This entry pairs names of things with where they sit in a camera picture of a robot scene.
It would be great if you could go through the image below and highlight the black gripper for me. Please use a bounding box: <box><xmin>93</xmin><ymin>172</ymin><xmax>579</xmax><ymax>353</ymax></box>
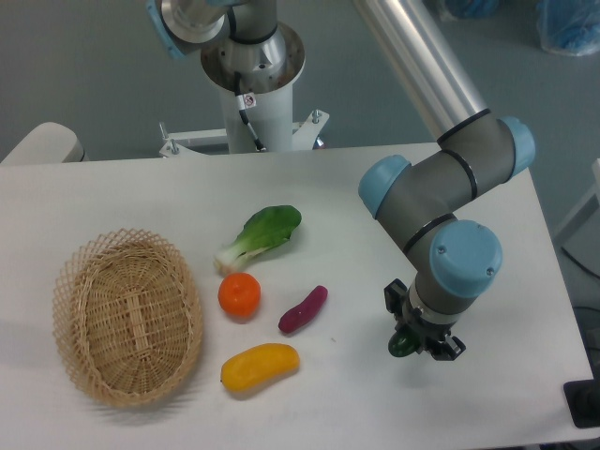
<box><xmin>383</xmin><ymin>278</ymin><xmax>466</xmax><ymax>361</ymax></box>

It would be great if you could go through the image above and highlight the blue plastic bag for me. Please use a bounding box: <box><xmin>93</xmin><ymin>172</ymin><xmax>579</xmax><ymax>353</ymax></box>
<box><xmin>536</xmin><ymin>0</ymin><xmax>599</xmax><ymax>56</ymax></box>
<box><xmin>438</xmin><ymin>0</ymin><xmax>500</xmax><ymax>20</ymax></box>

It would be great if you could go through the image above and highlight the white chair armrest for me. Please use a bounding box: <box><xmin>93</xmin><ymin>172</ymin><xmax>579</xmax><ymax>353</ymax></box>
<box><xmin>1</xmin><ymin>122</ymin><xmax>89</xmax><ymax>167</ymax></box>

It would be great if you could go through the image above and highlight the green bok choy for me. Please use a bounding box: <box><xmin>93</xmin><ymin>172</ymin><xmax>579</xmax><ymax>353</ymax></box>
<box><xmin>214</xmin><ymin>205</ymin><xmax>302</xmax><ymax>277</ymax></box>

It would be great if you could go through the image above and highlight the black device at edge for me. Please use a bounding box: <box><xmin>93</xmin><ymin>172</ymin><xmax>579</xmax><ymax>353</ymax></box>
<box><xmin>563</xmin><ymin>380</ymin><xmax>599</xmax><ymax>428</ymax></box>

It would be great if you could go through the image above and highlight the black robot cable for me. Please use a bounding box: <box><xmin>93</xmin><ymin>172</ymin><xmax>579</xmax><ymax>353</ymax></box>
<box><xmin>232</xmin><ymin>69</ymin><xmax>268</xmax><ymax>153</ymax></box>

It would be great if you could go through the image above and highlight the white furniture at right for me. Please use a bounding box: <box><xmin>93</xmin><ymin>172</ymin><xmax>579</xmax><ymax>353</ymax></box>
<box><xmin>553</xmin><ymin>159</ymin><xmax>599</xmax><ymax>245</ymax></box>

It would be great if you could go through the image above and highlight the orange tangerine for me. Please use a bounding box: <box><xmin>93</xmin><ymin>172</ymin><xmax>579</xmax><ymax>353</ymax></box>
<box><xmin>217</xmin><ymin>272</ymin><xmax>262</xmax><ymax>319</ymax></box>

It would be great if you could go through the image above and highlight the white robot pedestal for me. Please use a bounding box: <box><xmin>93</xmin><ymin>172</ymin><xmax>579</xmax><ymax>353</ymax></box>
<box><xmin>159</xmin><ymin>22</ymin><xmax>329</xmax><ymax>158</ymax></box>

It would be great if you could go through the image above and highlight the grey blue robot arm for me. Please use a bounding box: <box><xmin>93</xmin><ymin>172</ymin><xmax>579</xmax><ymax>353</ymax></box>
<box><xmin>145</xmin><ymin>1</ymin><xmax>535</xmax><ymax>361</ymax></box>

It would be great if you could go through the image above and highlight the purple sweet potato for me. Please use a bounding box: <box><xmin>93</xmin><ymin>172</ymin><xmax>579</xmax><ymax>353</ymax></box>
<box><xmin>277</xmin><ymin>285</ymin><xmax>328</xmax><ymax>334</ymax></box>

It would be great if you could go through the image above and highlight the woven wicker basket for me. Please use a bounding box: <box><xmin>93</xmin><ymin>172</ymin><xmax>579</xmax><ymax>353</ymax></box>
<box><xmin>52</xmin><ymin>229</ymin><xmax>203</xmax><ymax>408</ymax></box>

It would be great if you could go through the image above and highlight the dark green cucumber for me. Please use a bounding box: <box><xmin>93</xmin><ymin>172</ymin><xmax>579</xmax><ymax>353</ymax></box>
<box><xmin>388</xmin><ymin>328</ymin><xmax>420</xmax><ymax>358</ymax></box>

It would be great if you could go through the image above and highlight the yellow mango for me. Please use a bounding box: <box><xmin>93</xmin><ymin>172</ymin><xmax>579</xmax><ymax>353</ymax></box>
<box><xmin>220</xmin><ymin>343</ymin><xmax>300</xmax><ymax>393</ymax></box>

